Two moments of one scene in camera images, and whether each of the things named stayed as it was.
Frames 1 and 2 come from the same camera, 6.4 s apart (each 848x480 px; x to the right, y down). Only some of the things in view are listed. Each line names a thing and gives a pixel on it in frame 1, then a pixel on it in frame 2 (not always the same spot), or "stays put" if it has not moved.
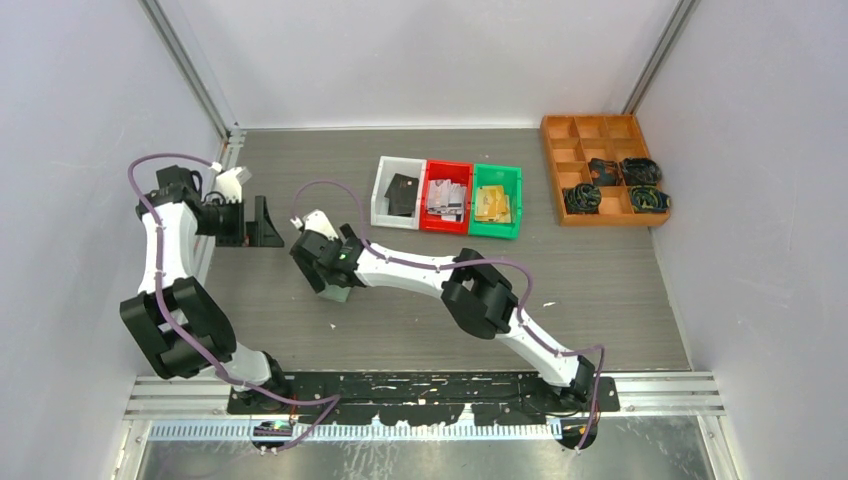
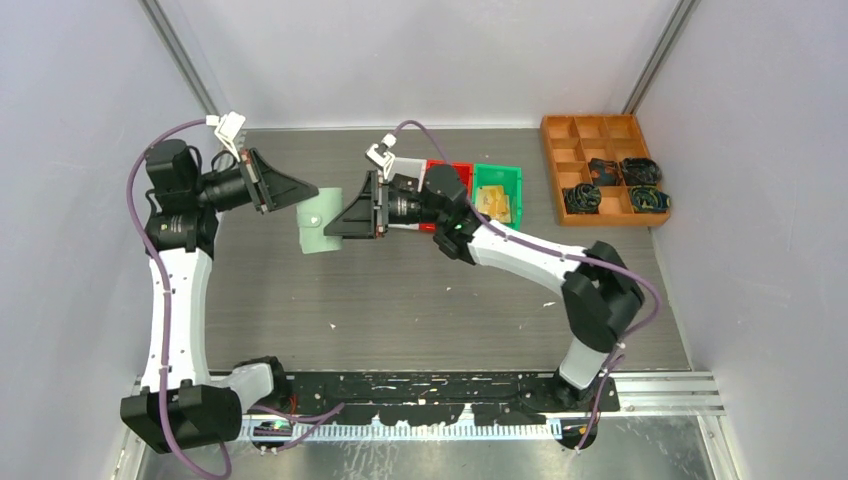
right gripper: [316, 280] to [361, 220]
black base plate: [512, 398] stays put
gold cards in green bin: [492, 204] stays put
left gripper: [261, 233] to [274, 188]
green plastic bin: [511, 180] stays put
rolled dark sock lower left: [583, 199] stays put
